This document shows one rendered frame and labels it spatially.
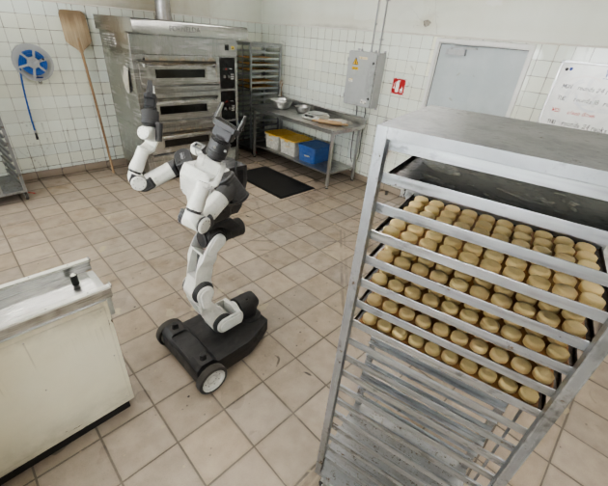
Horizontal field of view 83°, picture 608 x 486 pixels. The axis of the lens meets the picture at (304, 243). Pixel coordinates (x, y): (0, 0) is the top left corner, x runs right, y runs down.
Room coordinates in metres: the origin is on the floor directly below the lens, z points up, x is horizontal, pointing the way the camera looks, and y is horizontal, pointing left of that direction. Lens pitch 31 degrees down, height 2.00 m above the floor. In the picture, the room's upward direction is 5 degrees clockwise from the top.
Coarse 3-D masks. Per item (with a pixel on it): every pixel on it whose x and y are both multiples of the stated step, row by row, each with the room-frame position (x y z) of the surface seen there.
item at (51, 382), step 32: (64, 288) 1.28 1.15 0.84; (0, 320) 1.05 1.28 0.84; (64, 320) 1.10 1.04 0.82; (96, 320) 1.18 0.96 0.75; (0, 352) 0.92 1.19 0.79; (32, 352) 0.99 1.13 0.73; (64, 352) 1.06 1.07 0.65; (96, 352) 1.15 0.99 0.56; (0, 384) 0.88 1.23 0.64; (32, 384) 0.95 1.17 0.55; (64, 384) 1.03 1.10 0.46; (96, 384) 1.12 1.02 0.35; (128, 384) 1.22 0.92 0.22; (0, 416) 0.85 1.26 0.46; (32, 416) 0.91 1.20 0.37; (64, 416) 0.99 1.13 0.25; (96, 416) 1.08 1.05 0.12; (0, 448) 0.80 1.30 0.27; (32, 448) 0.87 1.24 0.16; (0, 480) 0.77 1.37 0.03
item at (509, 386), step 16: (368, 320) 0.91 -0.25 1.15; (384, 320) 0.92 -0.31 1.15; (400, 336) 0.85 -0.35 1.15; (416, 336) 0.86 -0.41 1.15; (432, 352) 0.79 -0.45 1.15; (448, 352) 0.80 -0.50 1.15; (464, 368) 0.74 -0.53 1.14; (480, 368) 0.74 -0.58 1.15; (496, 384) 0.71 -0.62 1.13; (512, 384) 0.69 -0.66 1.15; (528, 400) 0.65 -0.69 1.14
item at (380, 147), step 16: (384, 128) 0.88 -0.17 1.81; (384, 144) 0.88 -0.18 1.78; (384, 160) 0.90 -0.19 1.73; (368, 176) 0.89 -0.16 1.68; (368, 192) 0.89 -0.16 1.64; (368, 208) 0.89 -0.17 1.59; (368, 224) 0.88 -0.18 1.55; (368, 240) 0.90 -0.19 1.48; (352, 272) 0.89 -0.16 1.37; (352, 288) 0.89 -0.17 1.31; (352, 304) 0.88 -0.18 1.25; (352, 320) 0.90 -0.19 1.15; (336, 352) 0.90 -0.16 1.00; (336, 368) 0.89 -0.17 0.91; (336, 384) 0.88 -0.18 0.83; (336, 400) 0.90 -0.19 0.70; (320, 448) 0.89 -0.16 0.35; (320, 464) 0.88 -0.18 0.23
